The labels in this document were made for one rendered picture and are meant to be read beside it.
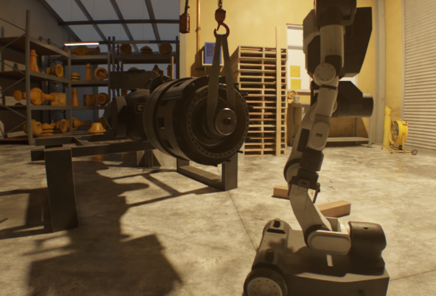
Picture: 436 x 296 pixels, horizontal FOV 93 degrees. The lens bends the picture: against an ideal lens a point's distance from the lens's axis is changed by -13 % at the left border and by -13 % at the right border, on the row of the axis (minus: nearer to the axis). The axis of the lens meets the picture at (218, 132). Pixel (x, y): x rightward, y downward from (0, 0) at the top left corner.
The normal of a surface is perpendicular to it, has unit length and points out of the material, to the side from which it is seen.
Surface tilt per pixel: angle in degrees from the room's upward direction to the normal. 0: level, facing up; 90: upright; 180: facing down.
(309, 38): 143
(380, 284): 90
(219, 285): 0
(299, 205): 115
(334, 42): 90
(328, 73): 90
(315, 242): 90
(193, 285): 0
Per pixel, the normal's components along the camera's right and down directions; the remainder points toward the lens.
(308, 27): -0.90, -0.04
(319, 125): -0.33, 0.09
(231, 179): 0.62, 0.07
